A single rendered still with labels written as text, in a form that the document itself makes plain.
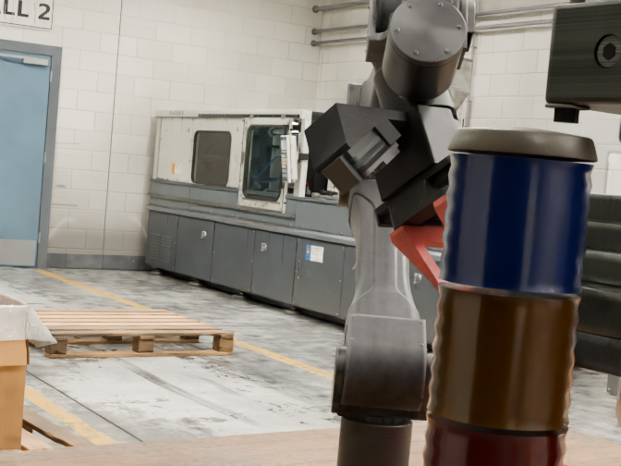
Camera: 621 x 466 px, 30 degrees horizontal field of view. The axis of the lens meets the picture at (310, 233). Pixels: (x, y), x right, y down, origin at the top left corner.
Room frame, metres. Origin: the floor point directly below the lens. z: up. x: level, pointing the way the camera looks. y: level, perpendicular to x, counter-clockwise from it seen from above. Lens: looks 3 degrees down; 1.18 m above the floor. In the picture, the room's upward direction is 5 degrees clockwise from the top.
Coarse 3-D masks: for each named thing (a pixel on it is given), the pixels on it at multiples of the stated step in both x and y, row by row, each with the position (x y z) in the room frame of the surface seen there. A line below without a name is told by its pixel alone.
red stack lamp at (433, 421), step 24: (432, 432) 0.30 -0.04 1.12; (456, 432) 0.29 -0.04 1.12; (480, 432) 0.29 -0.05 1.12; (504, 432) 0.29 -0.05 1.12; (528, 432) 0.30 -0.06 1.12; (552, 432) 0.30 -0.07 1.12; (432, 456) 0.30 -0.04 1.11; (456, 456) 0.29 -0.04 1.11; (480, 456) 0.29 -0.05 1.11; (504, 456) 0.29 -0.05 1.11; (528, 456) 0.29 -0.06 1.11; (552, 456) 0.29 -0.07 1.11
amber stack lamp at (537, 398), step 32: (448, 288) 0.30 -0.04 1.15; (480, 288) 0.31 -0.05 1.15; (448, 320) 0.30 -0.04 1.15; (480, 320) 0.29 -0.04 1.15; (512, 320) 0.29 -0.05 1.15; (544, 320) 0.29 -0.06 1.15; (576, 320) 0.30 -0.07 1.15; (448, 352) 0.30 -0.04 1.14; (480, 352) 0.29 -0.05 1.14; (512, 352) 0.29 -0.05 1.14; (544, 352) 0.29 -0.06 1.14; (448, 384) 0.30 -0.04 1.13; (480, 384) 0.29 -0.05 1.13; (512, 384) 0.29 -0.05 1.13; (544, 384) 0.29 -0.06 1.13; (448, 416) 0.30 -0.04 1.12; (480, 416) 0.29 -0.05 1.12; (512, 416) 0.29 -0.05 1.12; (544, 416) 0.29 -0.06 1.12
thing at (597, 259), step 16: (592, 192) 0.56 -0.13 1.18; (592, 208) 0.56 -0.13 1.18; (608, 208) 0.55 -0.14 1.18; (592, 224) 0.56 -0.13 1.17; (608, 224) 0.55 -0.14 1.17; (592, 240) 0.56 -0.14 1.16; (608, 240) 0.55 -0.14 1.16; (592, 256) 0.54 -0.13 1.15; (608, 256) 0.54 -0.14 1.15; (592, 272) 0.54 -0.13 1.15; (608, 272) 0.53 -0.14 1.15; (592, 288) 0.51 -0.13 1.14; (608, 288) 0.51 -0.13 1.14; (592, 304) 0.51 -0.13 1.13; (608, 304) 0.50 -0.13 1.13; (592, 320) 0.51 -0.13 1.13; (608, 320) 0.50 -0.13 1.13; (592, 336) 0.51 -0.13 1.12; (608, 336) 0.50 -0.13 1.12; (576, 352) 0.51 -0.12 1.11; (592, 352) 0.51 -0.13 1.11; (608, 352) 0.50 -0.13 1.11; (592, 368) 0.51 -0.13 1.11; (608, 368) 0.50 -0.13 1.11
